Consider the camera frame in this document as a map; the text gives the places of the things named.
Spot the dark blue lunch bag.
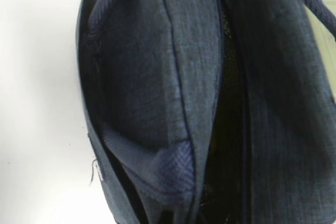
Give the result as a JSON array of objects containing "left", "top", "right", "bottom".
[{"left": 76, "top": 0, "right": 335, "bottom": 223}]

